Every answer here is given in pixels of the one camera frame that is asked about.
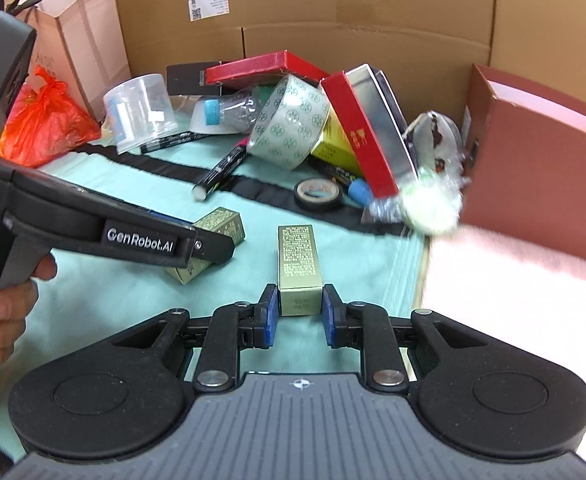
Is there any flat red box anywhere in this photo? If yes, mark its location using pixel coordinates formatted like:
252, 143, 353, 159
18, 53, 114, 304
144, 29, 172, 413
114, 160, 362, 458
204, 50, 331, 92

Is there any patterned tape roll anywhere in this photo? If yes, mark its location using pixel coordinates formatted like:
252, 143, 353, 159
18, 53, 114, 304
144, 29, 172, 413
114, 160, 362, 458
247, 74, 331, 172

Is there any plastic bottle with blue cap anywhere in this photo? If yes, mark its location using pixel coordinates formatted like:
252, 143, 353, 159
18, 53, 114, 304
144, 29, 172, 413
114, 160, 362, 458
203, 87, 274, 133

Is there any red plastic bag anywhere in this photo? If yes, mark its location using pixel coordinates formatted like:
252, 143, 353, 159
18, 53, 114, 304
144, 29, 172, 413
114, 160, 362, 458
0, 66, 102, 169

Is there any white shipping label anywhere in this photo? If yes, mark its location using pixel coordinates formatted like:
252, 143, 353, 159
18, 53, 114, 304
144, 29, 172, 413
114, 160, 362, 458
188, 0, 230, 22

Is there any black marker pen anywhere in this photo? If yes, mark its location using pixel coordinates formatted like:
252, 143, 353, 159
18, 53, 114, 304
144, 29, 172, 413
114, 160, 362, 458
139, 130, 211, 155

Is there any beige paper shopping bag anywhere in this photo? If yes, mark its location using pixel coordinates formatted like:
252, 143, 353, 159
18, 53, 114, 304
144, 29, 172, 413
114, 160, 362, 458
5, 0, 132, 123

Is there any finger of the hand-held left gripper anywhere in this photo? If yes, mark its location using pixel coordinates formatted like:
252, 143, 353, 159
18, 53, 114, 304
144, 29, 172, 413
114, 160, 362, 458
145, 210, 196, 228
189, 232, 236, 265

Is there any marker with blue cap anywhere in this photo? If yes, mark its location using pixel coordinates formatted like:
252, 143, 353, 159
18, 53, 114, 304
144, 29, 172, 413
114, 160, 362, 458
318, 162, 374, 209

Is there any clear plastic packet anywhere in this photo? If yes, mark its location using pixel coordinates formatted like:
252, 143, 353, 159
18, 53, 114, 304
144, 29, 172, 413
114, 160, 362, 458
403, 111, 471, 181

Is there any yellow-green box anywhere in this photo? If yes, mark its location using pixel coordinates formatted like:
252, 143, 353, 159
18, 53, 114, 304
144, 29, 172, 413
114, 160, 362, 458
310, 110, 366, 178

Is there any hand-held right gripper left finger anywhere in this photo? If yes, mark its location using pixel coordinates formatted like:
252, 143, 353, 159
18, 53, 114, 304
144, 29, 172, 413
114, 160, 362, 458
108, 283, 280, 395

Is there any black tape roll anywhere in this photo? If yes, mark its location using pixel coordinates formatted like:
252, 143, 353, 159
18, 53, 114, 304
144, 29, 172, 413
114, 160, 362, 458
293, 178, 344, 212

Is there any green puff in plastic wrap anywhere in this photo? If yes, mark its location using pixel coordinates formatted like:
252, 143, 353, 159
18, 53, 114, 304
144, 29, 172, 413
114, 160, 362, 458
362, 170, 466, 236

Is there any small olive green box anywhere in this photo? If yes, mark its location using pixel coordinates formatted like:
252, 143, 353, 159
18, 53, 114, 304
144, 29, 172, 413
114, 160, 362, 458
165, 207, 246, 286
278, 225, 322, 317

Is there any person's left hand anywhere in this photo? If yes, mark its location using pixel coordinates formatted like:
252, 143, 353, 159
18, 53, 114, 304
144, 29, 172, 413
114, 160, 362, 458
0, 255, 58, 367

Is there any red and black marker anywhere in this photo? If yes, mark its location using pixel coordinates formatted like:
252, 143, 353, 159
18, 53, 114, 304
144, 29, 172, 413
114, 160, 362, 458
192, 137, 251, 202

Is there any clear plastic jar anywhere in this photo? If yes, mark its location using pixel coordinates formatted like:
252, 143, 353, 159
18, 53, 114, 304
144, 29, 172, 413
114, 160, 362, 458
103, 73, 178, 156

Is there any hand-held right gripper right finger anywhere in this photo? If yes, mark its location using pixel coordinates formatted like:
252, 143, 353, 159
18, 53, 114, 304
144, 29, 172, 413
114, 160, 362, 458
321, 283, 489, 395

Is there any large cardboard box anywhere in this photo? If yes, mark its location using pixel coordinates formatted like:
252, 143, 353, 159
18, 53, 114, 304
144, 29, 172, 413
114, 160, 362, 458
68, 0, 586, 126

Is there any red and silver box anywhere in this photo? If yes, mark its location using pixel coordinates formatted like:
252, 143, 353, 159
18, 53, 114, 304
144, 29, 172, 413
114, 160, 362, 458
320, 63, 420, 200

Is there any maroon cardboard box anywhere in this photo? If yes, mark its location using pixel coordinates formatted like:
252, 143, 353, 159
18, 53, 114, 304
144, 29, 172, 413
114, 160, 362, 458
457, 63, 586, 286

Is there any teal cloth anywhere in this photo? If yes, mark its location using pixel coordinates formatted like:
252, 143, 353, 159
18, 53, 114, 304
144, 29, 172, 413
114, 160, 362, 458
0, 125, 431, 461

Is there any black box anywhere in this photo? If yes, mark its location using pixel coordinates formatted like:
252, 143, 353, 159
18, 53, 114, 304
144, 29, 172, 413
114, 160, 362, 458
166, 62, 224, 97

